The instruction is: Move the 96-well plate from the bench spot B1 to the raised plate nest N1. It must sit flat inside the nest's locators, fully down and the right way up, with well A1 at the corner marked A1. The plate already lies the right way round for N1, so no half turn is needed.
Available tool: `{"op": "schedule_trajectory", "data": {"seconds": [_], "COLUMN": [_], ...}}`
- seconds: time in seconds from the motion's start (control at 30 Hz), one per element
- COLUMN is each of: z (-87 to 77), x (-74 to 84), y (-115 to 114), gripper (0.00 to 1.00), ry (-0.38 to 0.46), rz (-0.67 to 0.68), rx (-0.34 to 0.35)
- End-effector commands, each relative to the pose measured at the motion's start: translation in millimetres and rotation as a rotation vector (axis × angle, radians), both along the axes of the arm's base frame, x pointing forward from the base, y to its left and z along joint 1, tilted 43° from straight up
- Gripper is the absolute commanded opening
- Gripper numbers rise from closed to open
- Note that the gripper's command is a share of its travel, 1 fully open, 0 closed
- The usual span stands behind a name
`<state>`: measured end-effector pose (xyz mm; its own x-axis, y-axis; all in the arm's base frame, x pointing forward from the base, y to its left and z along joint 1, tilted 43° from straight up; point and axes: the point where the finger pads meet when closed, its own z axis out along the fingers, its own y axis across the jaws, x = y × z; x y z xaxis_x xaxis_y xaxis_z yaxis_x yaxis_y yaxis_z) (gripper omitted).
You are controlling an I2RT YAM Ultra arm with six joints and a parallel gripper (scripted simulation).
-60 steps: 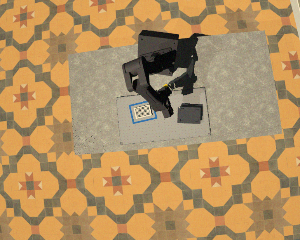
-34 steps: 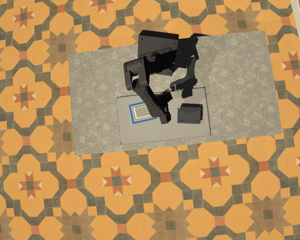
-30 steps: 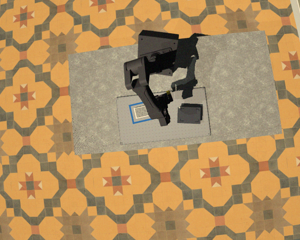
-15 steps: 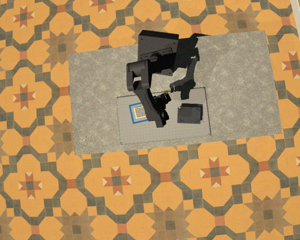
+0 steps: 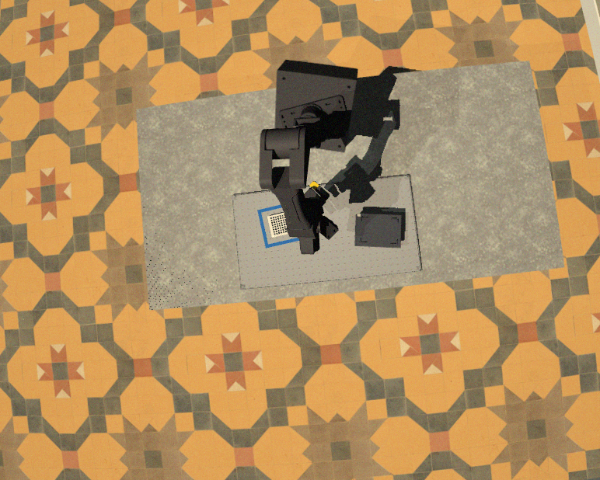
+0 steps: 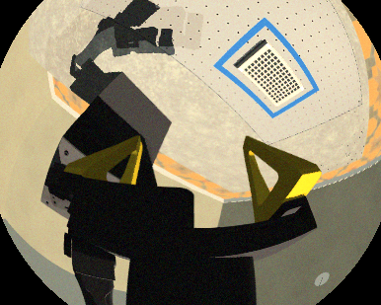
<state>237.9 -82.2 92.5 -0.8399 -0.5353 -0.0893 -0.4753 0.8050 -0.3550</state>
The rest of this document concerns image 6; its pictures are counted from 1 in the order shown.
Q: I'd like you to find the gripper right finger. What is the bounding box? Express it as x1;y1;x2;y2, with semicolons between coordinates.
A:
243;136;322;222

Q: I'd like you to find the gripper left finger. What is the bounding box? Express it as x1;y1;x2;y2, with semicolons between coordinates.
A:
63;135;142;185

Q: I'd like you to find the blue tape rectangle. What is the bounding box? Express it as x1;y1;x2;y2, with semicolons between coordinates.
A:
213;18;319;118

